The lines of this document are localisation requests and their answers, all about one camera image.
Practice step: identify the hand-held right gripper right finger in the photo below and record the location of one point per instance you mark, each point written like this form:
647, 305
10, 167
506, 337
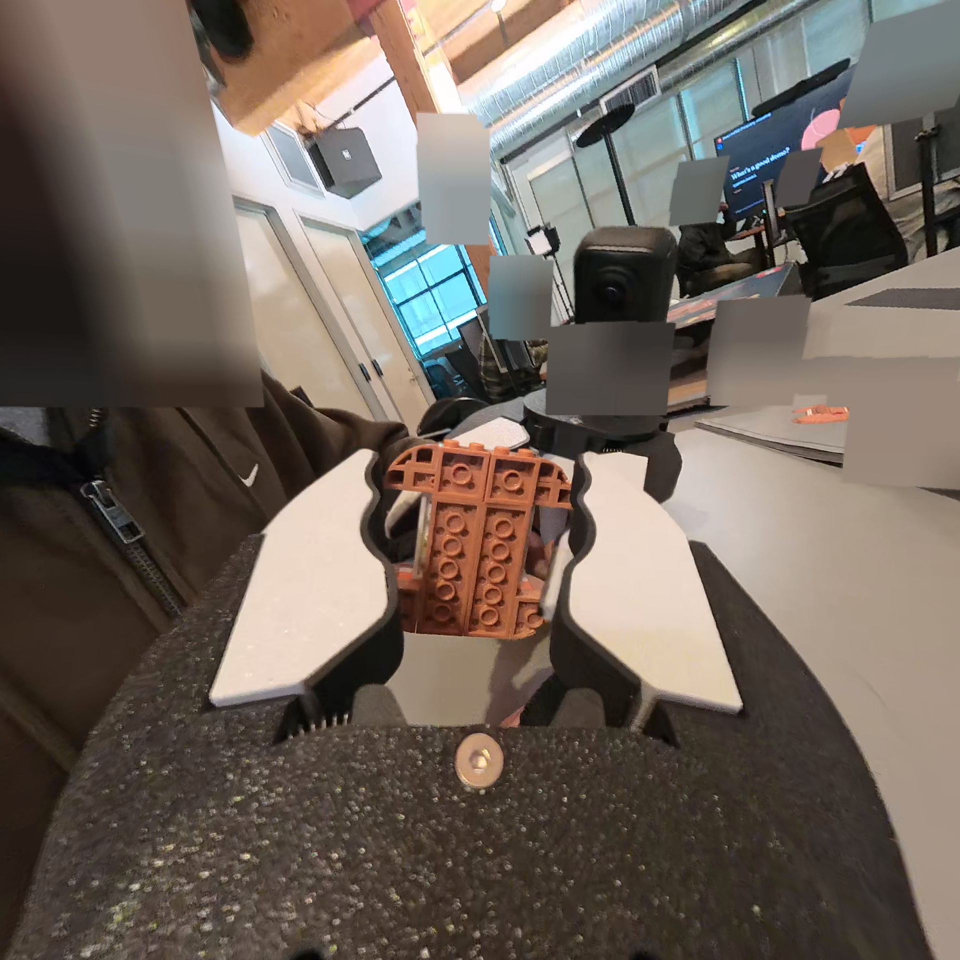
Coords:
653, 600

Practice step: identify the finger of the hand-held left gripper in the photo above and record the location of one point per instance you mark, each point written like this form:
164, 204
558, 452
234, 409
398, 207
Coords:
492, 434
552, 585

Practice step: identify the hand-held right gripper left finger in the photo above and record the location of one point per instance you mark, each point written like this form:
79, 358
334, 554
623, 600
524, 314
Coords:
308, 600

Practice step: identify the brown lego assembly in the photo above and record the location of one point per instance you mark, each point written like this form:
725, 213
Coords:
480, 548

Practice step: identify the lego instruction booklet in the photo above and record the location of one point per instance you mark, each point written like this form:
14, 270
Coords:
795, 428

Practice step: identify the black floor lamp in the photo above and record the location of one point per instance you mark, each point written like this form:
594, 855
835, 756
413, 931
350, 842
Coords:
608, 128

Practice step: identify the brown hooded jacket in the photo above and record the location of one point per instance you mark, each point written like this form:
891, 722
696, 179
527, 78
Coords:
150, 510

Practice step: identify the wall display screen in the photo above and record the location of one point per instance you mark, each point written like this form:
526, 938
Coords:
780, 143

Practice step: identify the silver ventilation duct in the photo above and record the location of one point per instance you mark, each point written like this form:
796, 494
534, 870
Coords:
600, 53

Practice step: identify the black wall speaker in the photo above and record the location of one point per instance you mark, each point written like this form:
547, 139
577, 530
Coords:
345, 158

